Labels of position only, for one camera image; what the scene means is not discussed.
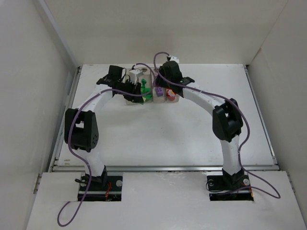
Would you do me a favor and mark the red arch lego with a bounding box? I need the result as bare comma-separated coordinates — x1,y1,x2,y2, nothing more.
166,89,176,101

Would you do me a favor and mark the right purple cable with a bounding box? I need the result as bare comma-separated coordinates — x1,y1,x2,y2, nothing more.
153,51,282,200

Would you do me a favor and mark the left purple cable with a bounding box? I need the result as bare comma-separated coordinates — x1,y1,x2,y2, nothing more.
57,62,156,227

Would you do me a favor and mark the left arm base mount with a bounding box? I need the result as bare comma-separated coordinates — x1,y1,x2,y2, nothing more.
75,174,123,202

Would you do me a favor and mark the clear bin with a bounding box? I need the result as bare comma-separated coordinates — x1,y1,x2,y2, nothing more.
165,88,180,103
152,76,166,104
124,74,134,105
139,68,153,95

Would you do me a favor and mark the purple flower lego piece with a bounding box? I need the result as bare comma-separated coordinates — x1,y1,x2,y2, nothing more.
153,73,157,87

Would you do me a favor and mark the green long lego brick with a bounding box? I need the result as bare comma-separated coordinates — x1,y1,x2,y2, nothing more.
141,87,152,94

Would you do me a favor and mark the purple lego brick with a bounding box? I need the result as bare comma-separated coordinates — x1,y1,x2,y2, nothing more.
155,87,164,97

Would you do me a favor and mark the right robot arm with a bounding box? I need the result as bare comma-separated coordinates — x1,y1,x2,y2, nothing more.
156,61,244,190

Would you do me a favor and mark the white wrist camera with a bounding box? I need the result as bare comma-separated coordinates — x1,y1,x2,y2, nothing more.
129,69,143,84
167,55,180,64

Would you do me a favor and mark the purple cable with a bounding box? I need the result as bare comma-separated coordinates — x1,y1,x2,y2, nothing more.
153,51,282,200
57,62,156,227

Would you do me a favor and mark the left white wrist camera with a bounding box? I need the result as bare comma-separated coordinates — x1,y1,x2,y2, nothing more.
129,69,143,84

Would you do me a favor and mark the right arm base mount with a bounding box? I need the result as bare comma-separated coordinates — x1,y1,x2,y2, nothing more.
206,175,254,201

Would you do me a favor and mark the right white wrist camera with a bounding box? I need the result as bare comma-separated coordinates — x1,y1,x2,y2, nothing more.
167,55,180,64

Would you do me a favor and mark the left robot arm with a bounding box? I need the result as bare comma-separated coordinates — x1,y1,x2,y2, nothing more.
64,65,145,187

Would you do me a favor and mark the green cone lego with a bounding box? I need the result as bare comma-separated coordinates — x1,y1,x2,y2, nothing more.
141,79,147,88

